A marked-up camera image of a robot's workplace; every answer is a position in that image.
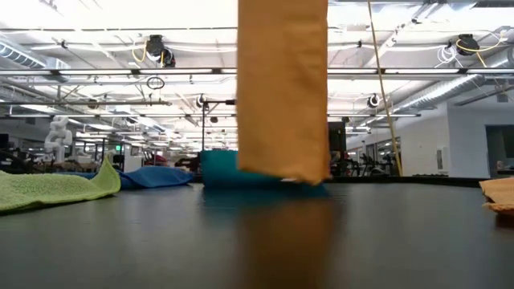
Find orange microfiber towel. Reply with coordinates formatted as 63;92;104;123
235;0;332;186
479;176;514;218

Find black metal frame rig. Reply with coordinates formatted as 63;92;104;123
200;99;239;153

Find black hanging cable ring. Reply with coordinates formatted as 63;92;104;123
145;75;166;91

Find silver ventilation duct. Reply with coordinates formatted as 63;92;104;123
395;47;514;113
0;39;72;72

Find long ceiling light strip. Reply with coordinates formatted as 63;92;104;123
0;67;514;77

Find white humanoid robot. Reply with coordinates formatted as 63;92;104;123
43;115;74;165

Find blue microfiber towel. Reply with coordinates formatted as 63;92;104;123
59;165;194;190

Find green microfiber towel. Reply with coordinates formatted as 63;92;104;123
0;155;122;214

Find blue plastic bin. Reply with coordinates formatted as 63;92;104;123
199;149;330;197

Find black cabinet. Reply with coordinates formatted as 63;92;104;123
328;120;348;153

